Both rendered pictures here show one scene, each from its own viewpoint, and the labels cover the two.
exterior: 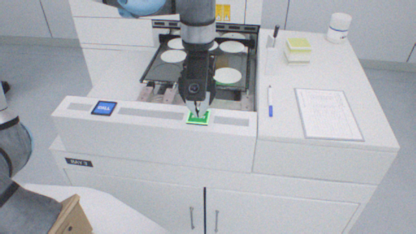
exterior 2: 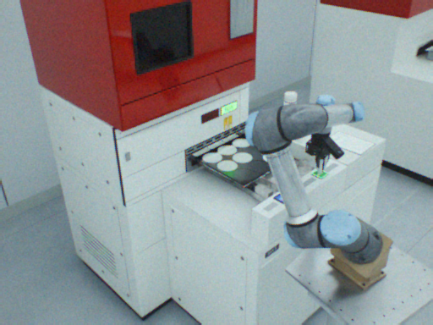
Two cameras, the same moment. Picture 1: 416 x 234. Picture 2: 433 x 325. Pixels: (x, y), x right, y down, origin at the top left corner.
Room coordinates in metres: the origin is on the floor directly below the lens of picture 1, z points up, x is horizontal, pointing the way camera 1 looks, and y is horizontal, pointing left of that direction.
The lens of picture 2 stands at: (-0.13, 1.67, 2.10)
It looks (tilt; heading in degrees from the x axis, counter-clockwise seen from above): 31 degrees down; 309
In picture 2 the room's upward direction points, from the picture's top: 1 degrees counter-clockwise
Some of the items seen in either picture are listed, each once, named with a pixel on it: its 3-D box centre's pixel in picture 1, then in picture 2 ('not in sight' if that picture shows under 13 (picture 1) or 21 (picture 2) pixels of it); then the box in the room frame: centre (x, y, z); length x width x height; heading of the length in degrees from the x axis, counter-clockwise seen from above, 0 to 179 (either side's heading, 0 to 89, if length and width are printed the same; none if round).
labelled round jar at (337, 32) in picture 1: (338, 28); (290, 101); (1.04, -0.49, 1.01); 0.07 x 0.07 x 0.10
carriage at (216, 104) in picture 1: (194, 108); (285, 182); (0.74, 0.04, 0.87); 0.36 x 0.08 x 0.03; 82
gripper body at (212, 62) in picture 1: (198, 60); (319, 142); (0.61, 0.02, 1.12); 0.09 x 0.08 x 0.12; 172
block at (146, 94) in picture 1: (145, 97); (264, 190); (0.77, 0.20, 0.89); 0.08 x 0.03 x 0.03; 172
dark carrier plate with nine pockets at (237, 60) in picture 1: (201, 58); (242, 157); (1.01, 0.02, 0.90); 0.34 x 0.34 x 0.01; 82
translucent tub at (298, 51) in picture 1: (297, 51); not in sight; (0.88, -0.30, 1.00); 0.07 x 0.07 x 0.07; 1
